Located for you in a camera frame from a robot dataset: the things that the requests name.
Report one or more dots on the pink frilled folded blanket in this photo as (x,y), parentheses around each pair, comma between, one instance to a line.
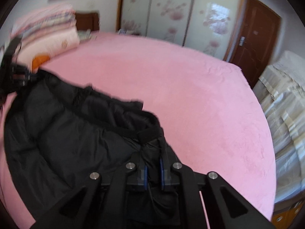
(45,19)

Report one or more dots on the brown wooden door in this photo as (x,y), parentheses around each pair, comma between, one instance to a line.
(257,40)

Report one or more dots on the floral sliding door wardrobe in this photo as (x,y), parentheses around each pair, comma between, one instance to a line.
(178,12)

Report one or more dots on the wooden drawer chest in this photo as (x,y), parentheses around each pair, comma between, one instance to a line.
(289,217)

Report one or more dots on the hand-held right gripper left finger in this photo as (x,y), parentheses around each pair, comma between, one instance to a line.
(144,175)

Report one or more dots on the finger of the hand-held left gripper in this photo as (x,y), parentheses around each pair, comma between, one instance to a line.
(20,68)
(21,82)

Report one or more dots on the small grey cloth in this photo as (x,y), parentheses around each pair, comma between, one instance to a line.
(87,35)

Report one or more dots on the black puffer jacket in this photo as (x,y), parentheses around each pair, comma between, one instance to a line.
(71,148)

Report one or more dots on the dark wooden headboard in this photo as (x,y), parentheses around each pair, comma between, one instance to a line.
(88,21)

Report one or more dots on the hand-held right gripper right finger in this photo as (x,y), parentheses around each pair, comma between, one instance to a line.
(162,171)

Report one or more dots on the pink bed blanket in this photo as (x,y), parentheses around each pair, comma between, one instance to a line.
(190,100)

